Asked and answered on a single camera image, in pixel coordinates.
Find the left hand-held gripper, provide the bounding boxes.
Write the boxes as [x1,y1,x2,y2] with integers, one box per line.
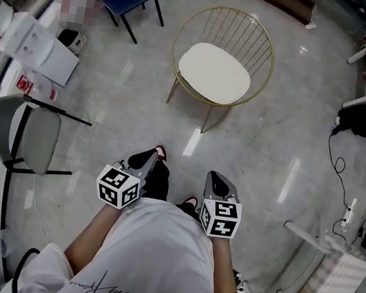
[92,139,161,215]

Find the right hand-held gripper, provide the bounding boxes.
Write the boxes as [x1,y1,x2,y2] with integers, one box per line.
[196,169,249,241]

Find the white seat cushion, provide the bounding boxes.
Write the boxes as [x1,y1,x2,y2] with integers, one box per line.
[173,39,257,109]

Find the gold wire chair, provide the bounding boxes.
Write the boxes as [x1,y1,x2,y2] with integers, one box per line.
[157,0,284,145]

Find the person's left forearm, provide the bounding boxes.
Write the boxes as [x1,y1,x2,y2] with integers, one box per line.
[59,197,125,288]

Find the person's right forearm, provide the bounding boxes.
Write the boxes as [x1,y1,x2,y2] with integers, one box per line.
[201,234,251,293]

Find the person's black trousers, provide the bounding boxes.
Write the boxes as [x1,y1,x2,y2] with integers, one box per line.
[138,158,210,222]

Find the person's left red shoe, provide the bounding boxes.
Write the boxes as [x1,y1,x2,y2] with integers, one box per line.
[152,143,171,163]

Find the person's white shirt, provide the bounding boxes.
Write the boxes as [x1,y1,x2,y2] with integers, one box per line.
[0,176,297,293]

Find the white metal bar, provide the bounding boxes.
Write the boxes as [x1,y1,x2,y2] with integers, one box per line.
[280,219,338,256]

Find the clear water jug red cap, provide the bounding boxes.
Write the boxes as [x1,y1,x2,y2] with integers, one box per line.
[14,69,62,103]

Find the white power strip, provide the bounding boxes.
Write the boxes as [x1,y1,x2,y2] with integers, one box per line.
[338,196,360,234]

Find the small black and white bin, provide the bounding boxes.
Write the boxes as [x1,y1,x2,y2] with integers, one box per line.
[55,27,89,57]

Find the white water dispenser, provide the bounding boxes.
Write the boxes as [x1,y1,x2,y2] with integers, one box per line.
[0,7,87,90]

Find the grey chair with black frame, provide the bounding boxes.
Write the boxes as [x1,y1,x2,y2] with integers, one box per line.
[0,90,96,185]

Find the black hose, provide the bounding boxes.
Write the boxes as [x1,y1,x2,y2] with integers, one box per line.
[9,245,43,293]

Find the black power cable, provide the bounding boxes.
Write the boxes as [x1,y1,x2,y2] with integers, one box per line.
[316,123,366,209]

